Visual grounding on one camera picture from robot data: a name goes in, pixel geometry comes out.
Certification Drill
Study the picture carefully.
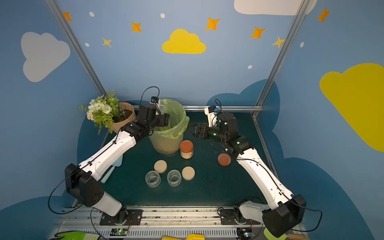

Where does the brown-lid oatmeal jar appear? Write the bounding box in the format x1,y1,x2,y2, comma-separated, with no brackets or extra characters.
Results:
158,105,168,115
180,140,194,159

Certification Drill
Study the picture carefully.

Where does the brown jar lid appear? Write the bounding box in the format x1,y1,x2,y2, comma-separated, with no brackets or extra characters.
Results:
218,153,232,167

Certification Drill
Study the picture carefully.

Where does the beige jar lid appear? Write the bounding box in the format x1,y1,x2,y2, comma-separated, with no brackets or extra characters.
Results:
154,160,168,174
182,167,196,181

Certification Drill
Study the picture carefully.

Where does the beige-lid oatmeal jar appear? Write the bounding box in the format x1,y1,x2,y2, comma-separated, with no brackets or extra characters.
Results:
167,170,182,187
145,171,161,188

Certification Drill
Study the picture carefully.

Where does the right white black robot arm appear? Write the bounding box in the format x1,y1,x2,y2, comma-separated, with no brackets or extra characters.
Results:
188,113,307,238

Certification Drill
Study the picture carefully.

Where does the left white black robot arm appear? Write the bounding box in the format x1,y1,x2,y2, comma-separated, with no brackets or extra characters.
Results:
65,103,170,224

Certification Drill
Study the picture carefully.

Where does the green plastic bin liner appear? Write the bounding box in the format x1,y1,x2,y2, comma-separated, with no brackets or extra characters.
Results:
151,99,190,140

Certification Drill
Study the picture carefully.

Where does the mesh waste bin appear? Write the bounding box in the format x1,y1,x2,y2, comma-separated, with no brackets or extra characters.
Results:
148,98,188,156

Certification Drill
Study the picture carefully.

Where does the artificial white flower plant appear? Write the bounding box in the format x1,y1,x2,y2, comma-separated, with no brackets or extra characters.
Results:
79,90,124,134

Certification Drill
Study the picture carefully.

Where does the light blue spatula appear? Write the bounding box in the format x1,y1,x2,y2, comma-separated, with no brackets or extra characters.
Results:
101,155,123,184

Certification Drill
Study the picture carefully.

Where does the yellow scoop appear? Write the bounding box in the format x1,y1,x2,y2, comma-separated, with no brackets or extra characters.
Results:
161,233,206,240

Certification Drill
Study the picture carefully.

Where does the right controller board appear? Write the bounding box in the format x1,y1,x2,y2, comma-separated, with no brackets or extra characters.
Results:
236,228,254,240

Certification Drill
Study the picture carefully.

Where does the controller board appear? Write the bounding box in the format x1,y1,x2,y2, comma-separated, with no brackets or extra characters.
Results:
110,229,129,237
236,228,254,240

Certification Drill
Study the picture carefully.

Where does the left controller board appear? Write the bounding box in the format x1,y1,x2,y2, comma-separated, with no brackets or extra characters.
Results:
110,229,129,237

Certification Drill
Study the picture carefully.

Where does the green tool front left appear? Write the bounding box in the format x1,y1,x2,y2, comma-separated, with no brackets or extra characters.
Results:
50,231,101,240

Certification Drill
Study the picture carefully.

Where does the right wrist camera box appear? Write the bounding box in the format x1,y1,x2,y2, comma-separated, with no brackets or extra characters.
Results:
204,106,219,127

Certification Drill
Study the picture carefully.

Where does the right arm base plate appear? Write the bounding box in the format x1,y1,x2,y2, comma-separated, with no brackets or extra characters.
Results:
217,208,261,225

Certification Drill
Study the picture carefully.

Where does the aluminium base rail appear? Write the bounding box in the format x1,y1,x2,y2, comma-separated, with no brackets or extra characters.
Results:
50,206,267,240

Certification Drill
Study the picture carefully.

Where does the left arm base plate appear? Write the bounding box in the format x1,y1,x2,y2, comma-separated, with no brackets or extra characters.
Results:
100,208,143,226

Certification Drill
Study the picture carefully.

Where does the green spatula wooden handle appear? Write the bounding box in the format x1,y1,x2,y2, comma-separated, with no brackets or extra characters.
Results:
263,228,309,240

